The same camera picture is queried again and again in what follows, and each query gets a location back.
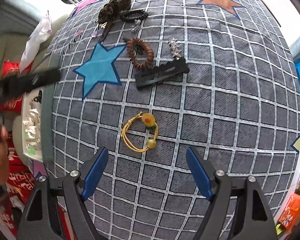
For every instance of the white plastic bag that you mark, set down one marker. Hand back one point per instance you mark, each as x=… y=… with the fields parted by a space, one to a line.
x=41 y=33

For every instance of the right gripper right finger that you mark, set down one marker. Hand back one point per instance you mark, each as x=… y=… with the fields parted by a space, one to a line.
x=252 y=218

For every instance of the person's hand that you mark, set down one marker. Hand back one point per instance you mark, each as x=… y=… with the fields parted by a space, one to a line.
x=4 y=165

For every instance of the black hair clip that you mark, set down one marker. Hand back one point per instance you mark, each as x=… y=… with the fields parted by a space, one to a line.
x=164 y=71

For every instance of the white jewelry tray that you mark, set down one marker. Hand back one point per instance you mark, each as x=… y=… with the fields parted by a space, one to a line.
x=41 y=99

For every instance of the silver rhinestone hair clip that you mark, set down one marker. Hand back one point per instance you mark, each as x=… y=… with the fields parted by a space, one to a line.
x=175 y=50

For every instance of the grey checked star tablecloth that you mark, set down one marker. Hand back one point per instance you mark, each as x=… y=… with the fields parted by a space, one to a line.
x=239 y=106

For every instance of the white polka dot scrunchie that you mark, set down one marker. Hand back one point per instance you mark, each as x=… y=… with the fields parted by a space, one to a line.
x=32 y=124

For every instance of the dark brown hair clip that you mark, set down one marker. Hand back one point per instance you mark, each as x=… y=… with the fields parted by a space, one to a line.
x=106 y=29

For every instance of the orange snack box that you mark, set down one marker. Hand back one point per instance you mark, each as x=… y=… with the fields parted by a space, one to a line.
x=290 y=212

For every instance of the beige sofa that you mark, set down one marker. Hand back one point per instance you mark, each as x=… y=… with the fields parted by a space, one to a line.
x=11 y=50

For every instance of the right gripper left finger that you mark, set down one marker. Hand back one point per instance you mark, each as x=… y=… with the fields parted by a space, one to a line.
x=42 y=219

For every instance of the red embroidered cushion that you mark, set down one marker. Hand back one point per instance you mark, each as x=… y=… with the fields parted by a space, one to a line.
x=11 y=87

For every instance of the green plastic bangle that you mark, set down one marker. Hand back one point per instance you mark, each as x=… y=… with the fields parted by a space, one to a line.
x=31 y=150

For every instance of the leopard print scrunchie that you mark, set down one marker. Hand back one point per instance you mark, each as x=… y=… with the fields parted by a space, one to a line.
x=111 y=10

